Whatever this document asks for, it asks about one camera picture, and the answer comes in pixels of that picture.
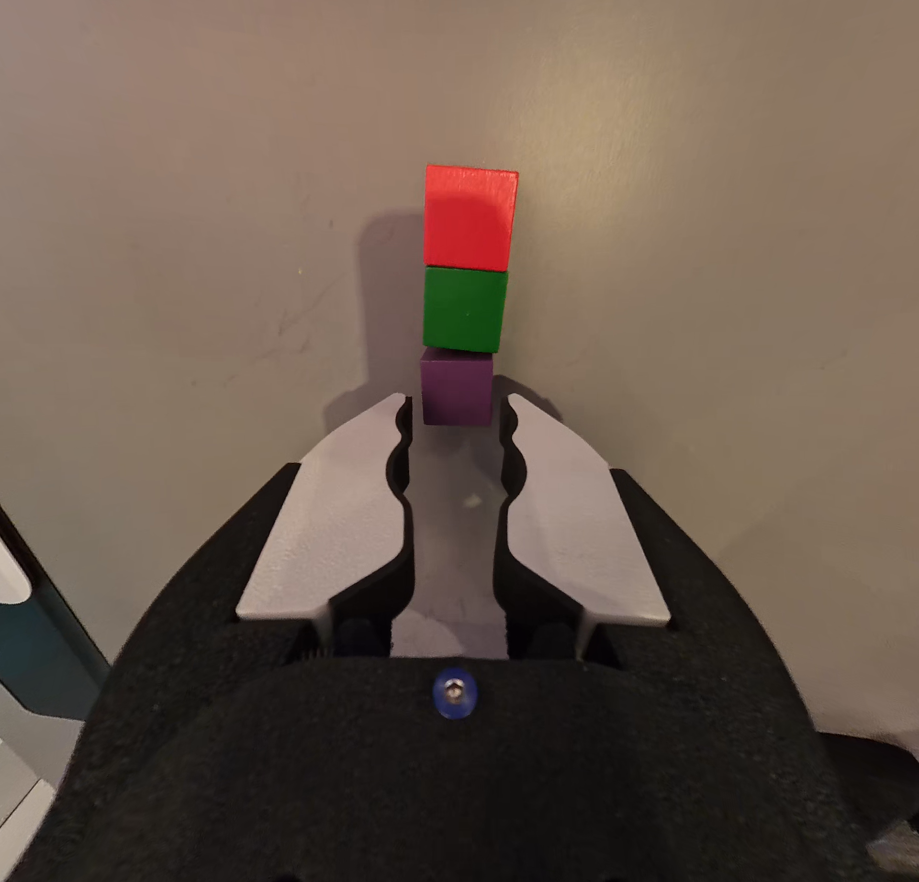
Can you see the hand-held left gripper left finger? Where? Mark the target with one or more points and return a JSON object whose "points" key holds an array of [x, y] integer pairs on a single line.
{"points": [[327, 530]]}

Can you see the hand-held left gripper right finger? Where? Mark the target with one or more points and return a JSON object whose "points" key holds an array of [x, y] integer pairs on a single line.
{"points": [[585, 530]]}

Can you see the purple wooden cube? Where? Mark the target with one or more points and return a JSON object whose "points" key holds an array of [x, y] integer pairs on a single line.
{"points": [[457, 388]]}

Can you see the green wooden cube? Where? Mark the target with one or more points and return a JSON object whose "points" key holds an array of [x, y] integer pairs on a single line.
{"points": [[465, 309]]}

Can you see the red wooden cube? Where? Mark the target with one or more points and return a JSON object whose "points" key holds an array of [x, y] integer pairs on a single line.
{"points": [[468, 218]]}

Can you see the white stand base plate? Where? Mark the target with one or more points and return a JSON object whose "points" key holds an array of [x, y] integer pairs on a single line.
{"points": [[11, 573]]}

